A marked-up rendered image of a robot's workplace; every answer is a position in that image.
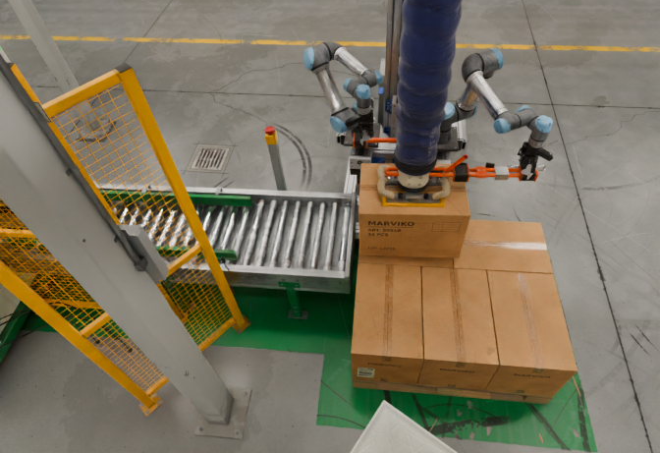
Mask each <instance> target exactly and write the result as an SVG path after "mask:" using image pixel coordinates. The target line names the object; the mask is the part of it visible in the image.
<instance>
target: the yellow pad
mask: <svg viewBox="0 0 660 453"><path fill-rule="evenodd" d="M391 193H393V194H394V195H395V196H394V198H393V199H388V198H385V197H382V206H414V207H445V201H444V198H440V199H438V200H434V199H433V197H432V195H433V194H435V193H436V192H420V196H421V200H406V192H391Z"/></svg>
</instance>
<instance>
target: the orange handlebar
mask: <svg viewBox="0 0 660 453"><path fill-rule="evenodd" d="M367 142H397V140H396V138H370V140H368V141H367ZM447 168H448V167H434V169H433V170H435V171H442V170H443V172H444V170H445V169H447ZM508 170H509V172H519V168H508ZM388 171H398V168H397V167H387V168H386V169H385V171H384V172H385V174H386V175H387V176H400V175H399V172H388ZM469 172H475V173H469V176H470V177H476V178H482V179H486V177H496V174H495V173H487V172H494V168H485V166H476V168H469ZM509 174H510V175H509V177H514V178H519V177H520V176H521V174H520V173H509ZM428 177H453V173H429V176H428Z"/></svg>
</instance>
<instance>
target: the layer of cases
mask: <svg viewBox="0 0 660 453"><path fill-rule="evenodd" d="M351 356H352V374H353V379H362V380H374V381H386V382H397V383H408V384H420V385H431V386H443V387H455V388H466V389H477V390H484V389H485V390H489V391H501V392H513V393H523V394H535V395H547V396H554V395H555V394H556V393H557V392H558V391H559V390H560V389H561V388H562V387H563V386H564V385H565V384H566V383H567V382H568V381H569V380H570V379H571V378H572V377H573V376H574V375H575V374H576V373H577V372H578V369H577V365H576V361H575V357H574V353H573V349H572V345H571V341H570V337H569V333H568V329H567V325H566V322H565V318H564V314H563V310H562V306H561V302H560V297H559V293H558V289H557V285H556V281H555V277H554V274H553V269H552V265H551V261H550V257H549V254H548V250H547V246H546V242H545V238H544V234H543V230H542V226H541V223H535V222H513V221H491V220H470V221H469V223H468V227H467V232H466V236H465V240H464V243H463V247H462V251H461V255H460V257H426V256H385V255H359V249H358V262H357V286H356V299H355V312H354V325H353V338H352V350H351Z"/></svg>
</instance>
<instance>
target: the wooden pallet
mask: <svg viewBox="0 0 660 453"><path fill-rule="evenodd" d="M352 381H353V387H356V388H368V389H379V390H391V391H402V392H413V393H424V394H435V395H447V396H458V397H469V398H480V399H492V400H503V401H515V402H526V403H537V404H548V402H549V401H550V400H551V399H552V398H553V397H554V396H547V395H535V394H523V393H513V392H501V391H489V390H485V389H484V390H477V389H466V388H455V387H443V386H431V385H420V384H408V383H397V382H386V381H374V380H362V379H352Z"/></svg>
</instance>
